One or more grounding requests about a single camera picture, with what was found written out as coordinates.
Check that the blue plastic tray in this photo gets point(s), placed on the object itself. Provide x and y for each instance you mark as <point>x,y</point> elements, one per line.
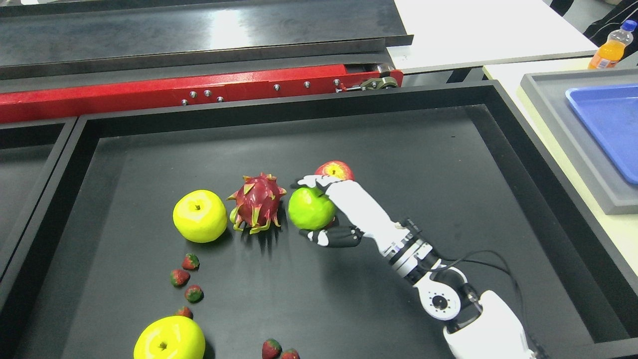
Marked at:
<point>610,114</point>

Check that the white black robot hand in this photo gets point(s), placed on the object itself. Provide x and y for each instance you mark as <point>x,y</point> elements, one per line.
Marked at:
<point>368,220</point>

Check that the yellow apple upper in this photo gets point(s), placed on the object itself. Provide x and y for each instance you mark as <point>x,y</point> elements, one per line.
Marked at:
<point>200,216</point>

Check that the yellow apple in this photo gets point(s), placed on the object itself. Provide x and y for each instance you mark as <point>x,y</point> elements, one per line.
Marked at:
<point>173,337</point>
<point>200,216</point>

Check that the strawberry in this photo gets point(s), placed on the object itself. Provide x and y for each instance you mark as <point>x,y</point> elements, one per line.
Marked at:
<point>179,277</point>
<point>271,349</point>
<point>194,294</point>
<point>184,311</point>
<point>190,262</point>
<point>290,354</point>

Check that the red apple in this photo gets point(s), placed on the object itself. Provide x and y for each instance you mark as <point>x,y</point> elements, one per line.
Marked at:
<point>337,169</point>

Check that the grey tray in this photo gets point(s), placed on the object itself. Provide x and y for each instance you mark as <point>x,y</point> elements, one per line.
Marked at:
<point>547,93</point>

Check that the orange drink bottle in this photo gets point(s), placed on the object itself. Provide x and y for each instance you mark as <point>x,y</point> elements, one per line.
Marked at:
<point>609,54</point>

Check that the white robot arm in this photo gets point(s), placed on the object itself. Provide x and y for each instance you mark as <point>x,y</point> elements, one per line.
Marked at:
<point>476,326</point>

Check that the yellow apple lower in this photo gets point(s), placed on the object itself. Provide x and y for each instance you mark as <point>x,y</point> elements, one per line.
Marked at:
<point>173,337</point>

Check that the red metal beam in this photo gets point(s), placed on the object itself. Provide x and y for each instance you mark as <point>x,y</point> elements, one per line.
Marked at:
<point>44,104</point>

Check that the red dragon fruit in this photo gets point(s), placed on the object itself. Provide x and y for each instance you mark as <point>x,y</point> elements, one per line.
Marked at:
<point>257,203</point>

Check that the green apple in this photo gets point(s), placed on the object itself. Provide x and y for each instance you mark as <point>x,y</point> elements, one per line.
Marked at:
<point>310,209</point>

